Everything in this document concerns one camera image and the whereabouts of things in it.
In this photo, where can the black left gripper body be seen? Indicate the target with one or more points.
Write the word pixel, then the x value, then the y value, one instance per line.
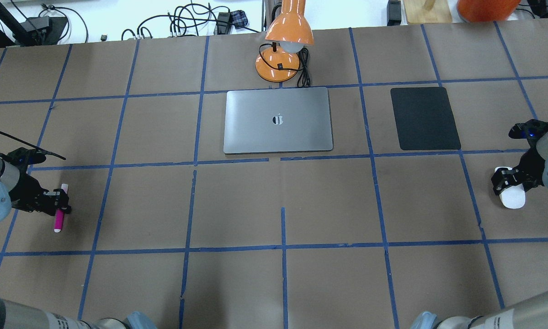
pixel 27 190

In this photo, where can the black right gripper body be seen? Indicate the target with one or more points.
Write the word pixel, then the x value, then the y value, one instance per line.
pixel 531 165

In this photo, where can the white computer mouse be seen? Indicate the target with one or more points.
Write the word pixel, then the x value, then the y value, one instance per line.
pixel 506 185

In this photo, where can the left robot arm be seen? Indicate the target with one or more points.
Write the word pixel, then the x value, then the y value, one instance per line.
pixel 18 316

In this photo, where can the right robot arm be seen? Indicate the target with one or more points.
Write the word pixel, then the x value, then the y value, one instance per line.
pixel 528 314

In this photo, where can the black mousepad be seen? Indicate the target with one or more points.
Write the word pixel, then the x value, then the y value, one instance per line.
pixel 424 119

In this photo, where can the wooden stand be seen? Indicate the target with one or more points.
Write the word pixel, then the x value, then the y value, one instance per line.
pixel 427 11

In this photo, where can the silver laptop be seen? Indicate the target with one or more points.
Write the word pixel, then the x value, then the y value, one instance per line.
pixel 282 120

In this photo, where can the orange desk lamp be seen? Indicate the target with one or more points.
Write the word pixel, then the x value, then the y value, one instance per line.
pixel 284 55

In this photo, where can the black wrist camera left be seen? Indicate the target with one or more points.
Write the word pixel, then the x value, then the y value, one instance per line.
pixel 24 157

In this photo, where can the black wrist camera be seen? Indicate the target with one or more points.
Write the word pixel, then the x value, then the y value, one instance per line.
pixel 532 130
pixel 24 157

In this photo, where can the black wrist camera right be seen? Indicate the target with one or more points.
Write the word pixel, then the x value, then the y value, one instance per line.
pixel 532 130

